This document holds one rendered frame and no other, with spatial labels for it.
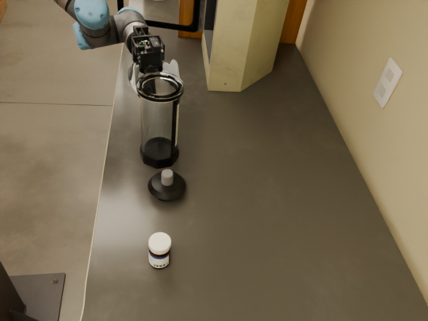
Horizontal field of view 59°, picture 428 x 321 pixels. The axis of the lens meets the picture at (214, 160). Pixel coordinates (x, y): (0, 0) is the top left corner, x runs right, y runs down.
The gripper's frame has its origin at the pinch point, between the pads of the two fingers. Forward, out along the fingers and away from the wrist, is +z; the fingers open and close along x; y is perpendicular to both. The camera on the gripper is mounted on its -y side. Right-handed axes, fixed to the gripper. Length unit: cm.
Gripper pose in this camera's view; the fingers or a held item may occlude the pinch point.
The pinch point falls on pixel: (159, 92)
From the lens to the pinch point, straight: 90.3
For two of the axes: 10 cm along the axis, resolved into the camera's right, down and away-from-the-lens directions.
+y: 1.0, -7.2, -6.9
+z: 3.5, 6.8, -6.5
